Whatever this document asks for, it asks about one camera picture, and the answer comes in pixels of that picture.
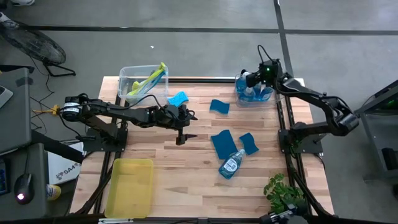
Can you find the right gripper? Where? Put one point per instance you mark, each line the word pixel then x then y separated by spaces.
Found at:
pixel 253 79

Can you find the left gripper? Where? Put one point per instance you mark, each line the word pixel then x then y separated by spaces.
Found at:
pixel 171 116

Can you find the blue Dawn dish soap bottle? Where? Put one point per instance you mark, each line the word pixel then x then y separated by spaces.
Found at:
pixel 258 93
pixel 230 165
pixel 240 82
pixel 247 96
pixel 268 93

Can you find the blue scrub sponge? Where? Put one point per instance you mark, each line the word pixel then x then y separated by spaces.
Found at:
pixel 248 143
pixel 219 106
pixel 224 144
pixel 178 98

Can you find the green bristle dish brush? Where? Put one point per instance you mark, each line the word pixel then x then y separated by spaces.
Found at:
pixel 136 85
pixel 136 91

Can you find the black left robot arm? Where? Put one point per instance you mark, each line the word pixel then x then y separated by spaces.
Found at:
pixel 130 113

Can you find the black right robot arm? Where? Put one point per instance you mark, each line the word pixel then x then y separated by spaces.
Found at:
pixel 317 99

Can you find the clear plastic storage bin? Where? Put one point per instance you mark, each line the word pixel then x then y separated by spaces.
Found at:
pixel 127 74

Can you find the yellow plastic tray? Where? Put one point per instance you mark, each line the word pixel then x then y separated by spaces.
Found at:
pixel 129 189

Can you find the green artificial plant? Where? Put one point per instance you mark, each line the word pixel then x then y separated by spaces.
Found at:
pixel 283 194

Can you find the white cardboard box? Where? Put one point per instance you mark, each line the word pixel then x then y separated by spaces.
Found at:
pixel 65 169

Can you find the black desk leg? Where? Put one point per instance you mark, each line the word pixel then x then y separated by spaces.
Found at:
pixel 59 147

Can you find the black silver device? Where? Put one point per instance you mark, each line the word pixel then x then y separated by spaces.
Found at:
pixel 280 217

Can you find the grey equipment cart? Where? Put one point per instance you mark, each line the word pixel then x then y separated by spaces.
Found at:
pixel 379 124

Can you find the yellow power plug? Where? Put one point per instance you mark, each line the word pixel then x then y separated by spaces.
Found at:
pixel 53 109

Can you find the person's shoe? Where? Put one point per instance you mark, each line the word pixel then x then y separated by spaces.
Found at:
pixel 21 2
pixel 6 20
pixel 53 192

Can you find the grey desk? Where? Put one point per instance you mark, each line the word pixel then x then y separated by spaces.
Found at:
pixel 15 118

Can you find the black floor fan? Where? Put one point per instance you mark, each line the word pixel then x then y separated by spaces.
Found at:
pixel 34 45

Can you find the black computer mouse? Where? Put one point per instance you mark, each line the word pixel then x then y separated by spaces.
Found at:
pixel 23 188

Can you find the grey laptop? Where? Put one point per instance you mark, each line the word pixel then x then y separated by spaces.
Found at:
pixel 3 95

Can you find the keyboard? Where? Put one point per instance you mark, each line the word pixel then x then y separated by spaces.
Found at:
pixel 2 177

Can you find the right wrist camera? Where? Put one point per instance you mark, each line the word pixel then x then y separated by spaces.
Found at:
pixel 269 70

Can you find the black table rail frame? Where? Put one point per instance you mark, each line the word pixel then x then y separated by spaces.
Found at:
pixel 202 80

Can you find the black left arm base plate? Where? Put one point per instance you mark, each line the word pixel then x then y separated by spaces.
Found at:
pixel 105 141

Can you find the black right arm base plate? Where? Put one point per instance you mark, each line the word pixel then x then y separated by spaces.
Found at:
pixel 306 143

